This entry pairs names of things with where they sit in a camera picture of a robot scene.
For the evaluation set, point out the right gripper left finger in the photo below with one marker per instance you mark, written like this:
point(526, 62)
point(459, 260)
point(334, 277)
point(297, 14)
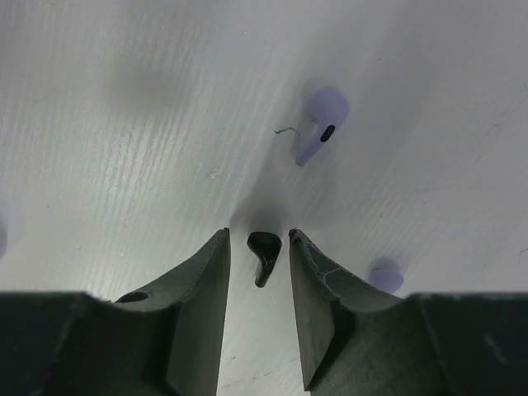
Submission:
point(164, 338)

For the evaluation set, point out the black earbud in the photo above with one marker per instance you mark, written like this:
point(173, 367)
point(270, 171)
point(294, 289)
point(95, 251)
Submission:
point(267, 248)

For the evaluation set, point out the purple earbud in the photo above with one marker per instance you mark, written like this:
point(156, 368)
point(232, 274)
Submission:
point(328, 108)
point(386, 275)

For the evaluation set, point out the purple earbud far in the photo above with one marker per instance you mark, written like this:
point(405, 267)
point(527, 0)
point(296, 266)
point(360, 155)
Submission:
point(328, 108)

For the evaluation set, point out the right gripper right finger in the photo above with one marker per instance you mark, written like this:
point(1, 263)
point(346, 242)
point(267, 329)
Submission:
point(357, 340)

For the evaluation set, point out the purple earbud near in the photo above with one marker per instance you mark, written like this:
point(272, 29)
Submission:
point(386, 275)

